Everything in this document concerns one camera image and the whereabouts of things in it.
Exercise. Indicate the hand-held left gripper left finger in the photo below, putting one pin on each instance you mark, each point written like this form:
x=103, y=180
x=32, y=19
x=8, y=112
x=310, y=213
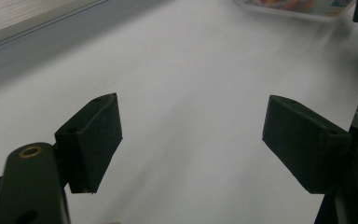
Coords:
x=90, y=146

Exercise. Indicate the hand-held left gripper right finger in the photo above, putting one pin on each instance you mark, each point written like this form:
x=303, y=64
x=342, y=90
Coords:
x=304, y=143

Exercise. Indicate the colourful printed packet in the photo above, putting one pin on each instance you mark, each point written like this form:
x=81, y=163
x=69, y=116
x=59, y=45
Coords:
x=295, y=6

